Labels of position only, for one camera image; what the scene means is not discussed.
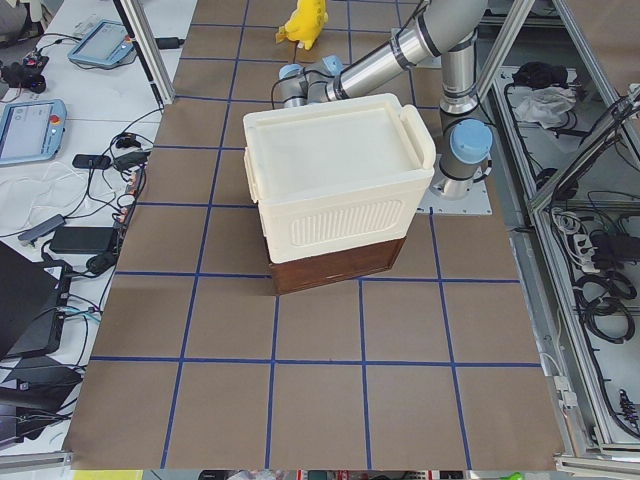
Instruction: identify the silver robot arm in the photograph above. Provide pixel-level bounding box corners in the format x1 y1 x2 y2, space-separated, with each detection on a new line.
278 1 493 200

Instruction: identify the dark wooden drawer cabinet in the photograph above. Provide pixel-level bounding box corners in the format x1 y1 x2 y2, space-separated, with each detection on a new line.
268 237 406 295

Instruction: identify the cream plastic storage box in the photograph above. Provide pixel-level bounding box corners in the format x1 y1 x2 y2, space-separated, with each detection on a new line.
243 94 436 264

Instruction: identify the yellow plush penguin toy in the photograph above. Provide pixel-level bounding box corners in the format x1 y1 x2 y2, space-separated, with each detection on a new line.
275 0 329 51

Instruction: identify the black power adapter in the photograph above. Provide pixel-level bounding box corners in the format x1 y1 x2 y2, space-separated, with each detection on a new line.
156 37 184 50

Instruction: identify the black power brick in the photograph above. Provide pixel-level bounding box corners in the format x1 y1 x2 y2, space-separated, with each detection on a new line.
50 226 115 254

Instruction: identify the crumpled white cloth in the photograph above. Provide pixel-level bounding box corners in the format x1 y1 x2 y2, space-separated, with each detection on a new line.
514 86 576 129

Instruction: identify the far blue teach pendant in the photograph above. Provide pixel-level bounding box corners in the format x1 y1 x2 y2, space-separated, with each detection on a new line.
67 20 135 69

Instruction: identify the blue teach pendant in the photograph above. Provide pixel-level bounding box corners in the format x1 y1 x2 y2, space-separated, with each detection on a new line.
1 99 67 166
67 20 135 69

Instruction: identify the black laptop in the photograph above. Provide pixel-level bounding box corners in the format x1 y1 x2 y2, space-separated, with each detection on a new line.
1 244 71 360

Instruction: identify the near blue teach pendant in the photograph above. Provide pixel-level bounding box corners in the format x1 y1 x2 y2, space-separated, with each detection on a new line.
1 99 67 166

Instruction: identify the aluminium frame post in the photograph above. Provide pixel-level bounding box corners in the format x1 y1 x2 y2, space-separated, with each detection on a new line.
113 0 175 109

